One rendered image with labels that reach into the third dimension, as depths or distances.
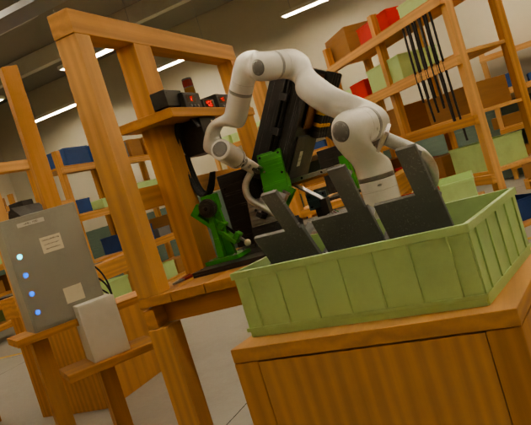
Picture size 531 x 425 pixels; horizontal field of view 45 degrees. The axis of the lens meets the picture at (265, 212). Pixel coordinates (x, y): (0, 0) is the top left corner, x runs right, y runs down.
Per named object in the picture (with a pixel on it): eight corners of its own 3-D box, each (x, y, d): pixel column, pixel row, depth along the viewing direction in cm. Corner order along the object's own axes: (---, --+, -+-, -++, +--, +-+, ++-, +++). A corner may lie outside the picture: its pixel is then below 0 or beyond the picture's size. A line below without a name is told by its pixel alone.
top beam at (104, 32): (237, 61, 365) (232, 45, 364) (73, 32, 225) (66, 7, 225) (223, 66, 368) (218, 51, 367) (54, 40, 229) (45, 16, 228)
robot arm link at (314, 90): (359, 153, 207) (386, 145, 218) (375, 122, 200) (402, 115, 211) (254, 73, 228) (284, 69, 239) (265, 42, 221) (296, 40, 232)
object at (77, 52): (286, 224, 369) (237, 61, 364) (158, 294, 230) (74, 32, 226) (273, 228, 372) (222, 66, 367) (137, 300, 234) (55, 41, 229)
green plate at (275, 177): (296, 197, 279) (287, 151, 284) (290, 194, 272) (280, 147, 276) (272, 204, 283) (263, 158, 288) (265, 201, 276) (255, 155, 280)
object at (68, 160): (210, 278, 967) (164, 132, 956) (115, 332, 743) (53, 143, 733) (180, 286, 989) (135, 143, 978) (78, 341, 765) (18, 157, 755)
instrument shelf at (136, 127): (255, 114, 334) (253, 106, 334) (173, 116, 250) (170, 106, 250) (213, 129, 343) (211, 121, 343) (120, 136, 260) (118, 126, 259)
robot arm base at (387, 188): (427, 220, 215) (412, 167, 214) (410, 234, 199) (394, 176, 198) (375, 231, 225) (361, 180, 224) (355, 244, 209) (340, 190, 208)
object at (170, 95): (185, 105, 274) (180, 89, 273) (168, 105, 260) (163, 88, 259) (171, 110, 276) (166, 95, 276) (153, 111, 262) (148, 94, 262)
